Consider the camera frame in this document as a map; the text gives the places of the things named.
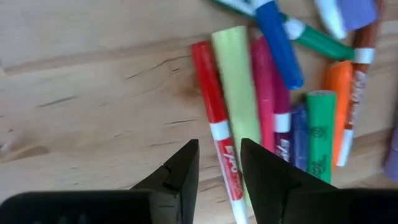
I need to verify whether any black Expo marker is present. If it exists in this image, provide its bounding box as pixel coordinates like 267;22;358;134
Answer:
313;0;348;40

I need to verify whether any red Expo marker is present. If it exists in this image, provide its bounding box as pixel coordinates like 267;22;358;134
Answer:
190;40;249;224

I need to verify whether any blue Expo marker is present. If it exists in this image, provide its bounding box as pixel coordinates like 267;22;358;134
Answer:
252;0;305;91

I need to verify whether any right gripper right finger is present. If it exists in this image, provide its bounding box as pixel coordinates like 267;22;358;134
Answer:
241;138;340;224

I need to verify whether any brown Expo marker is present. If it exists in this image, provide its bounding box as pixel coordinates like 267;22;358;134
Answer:
336;0;386;168

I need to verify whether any orange highlighter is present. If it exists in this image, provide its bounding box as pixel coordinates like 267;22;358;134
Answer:
324;60;354;171

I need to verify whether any green Expo marker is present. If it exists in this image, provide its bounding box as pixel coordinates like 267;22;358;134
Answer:
208;0;356;62

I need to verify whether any pink highlighter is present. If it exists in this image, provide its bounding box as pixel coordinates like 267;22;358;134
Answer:
249;34;277;153

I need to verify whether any purple Expo marker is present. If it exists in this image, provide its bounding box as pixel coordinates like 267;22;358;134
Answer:
271;70;292;163

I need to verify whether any violet blue highlighter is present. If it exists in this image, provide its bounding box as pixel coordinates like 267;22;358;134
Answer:
290;103;311;172

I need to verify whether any green highlighter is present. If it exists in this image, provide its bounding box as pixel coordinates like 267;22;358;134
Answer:
305;90;338;184

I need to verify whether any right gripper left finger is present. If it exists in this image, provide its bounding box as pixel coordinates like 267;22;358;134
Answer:
130;139;200;224

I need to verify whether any purple highlighter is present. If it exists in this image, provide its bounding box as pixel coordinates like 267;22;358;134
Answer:
337;0;379;32

